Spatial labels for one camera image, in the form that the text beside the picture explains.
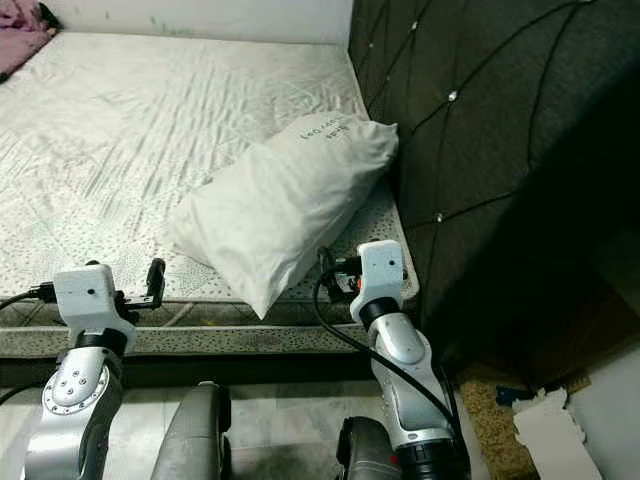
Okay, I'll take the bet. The white pillow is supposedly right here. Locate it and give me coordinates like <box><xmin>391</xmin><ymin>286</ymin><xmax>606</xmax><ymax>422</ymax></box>
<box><xmin>165</xmin><ymin>112</ymin><xmax>401</xmax><ymax>322</ymax></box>

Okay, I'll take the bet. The white patterned mattress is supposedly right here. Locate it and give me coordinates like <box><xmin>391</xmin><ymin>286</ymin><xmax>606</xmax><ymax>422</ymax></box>
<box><xmin>0</xmin><ymin>30</ymin><xmax>421</xmax><ymax>358</ymax></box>

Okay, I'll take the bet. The robot left leg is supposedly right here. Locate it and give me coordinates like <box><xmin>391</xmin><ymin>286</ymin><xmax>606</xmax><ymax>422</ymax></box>
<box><xmin>160</xmin><ymin>380</ymin><xmax>233</xmax><ymax>480</ymax></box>

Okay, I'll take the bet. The robot leg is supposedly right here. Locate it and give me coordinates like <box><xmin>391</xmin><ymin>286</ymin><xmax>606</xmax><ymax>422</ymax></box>
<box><xmin>335</xmin><ymin>415</ymin><xmax>406</xmax><ymax>480</ymax></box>
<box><xmin>160</xmin><ymin>380</ymin><xmax>233</xmax><ymax>480</ymax></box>

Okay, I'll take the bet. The robot right leg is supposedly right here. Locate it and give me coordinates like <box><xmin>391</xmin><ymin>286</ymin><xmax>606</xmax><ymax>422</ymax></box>
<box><xmin>335</xmin><ymin>415</ymin><xmax>406</xmax><ymax>480</ymax></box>

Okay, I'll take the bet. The brown rug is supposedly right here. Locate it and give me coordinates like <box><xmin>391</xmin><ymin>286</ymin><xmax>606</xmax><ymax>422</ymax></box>
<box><xmin>455</xmin><ymin>362</ymin><xmax>596</xmax><ymax>480</ymax></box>

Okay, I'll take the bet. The dark tufted headboard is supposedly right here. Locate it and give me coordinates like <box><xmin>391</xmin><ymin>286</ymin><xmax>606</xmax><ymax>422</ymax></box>
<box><xmin>345</xmin><ymin>0</ymin><xmax>640</xmax><ymax>386</ymax></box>

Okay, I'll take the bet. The white cardboard piece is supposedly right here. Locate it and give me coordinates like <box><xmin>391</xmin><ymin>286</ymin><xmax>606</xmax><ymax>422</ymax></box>
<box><xmin>510</xmin><ymin>386</ymin><xmax>586</xmax><ymax>480</ymax></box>

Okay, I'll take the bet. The purple cartoon print blanket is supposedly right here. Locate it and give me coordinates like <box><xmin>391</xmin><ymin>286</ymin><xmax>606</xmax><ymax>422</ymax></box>
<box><xmin>0</xmin><ymin>0</ymin><xmax>61</xmax><ymax>81</ymax></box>

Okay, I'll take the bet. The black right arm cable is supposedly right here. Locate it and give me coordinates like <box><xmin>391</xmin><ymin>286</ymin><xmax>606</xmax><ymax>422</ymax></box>
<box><xmin>312</xmin><ymin>265</ymin><xmax>461</xmax><ymax>431</ymax></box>

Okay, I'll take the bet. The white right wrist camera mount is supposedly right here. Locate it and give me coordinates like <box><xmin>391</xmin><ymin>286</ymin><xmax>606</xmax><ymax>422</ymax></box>
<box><xmin>350</xmin><ymin>240</ymin><xmax>409</xmax><ymax>321</ymax></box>

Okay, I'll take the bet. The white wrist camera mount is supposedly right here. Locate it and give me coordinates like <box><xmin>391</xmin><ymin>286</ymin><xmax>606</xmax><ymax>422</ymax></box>
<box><xmin>350</xmin><ymin>240</ymin><xmax>409</xmax><ymax>321</ymax></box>
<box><xmin>52</xmin><ymin>263</ymin><xmax>139</xmax><ymax>337</ymax></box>

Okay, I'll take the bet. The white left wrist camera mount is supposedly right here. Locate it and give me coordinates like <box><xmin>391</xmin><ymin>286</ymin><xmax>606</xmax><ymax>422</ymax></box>
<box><xmin>52</xmin><ymin>263</ymin><xmax>139</xmax><ymax>337</ymax></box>

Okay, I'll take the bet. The dark bed frame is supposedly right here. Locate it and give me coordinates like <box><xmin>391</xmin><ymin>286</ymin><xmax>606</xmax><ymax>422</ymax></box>
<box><xmin>0</xmin><ymin>350</ymin><xmax>461</xmax><ymax>393</ymax></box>

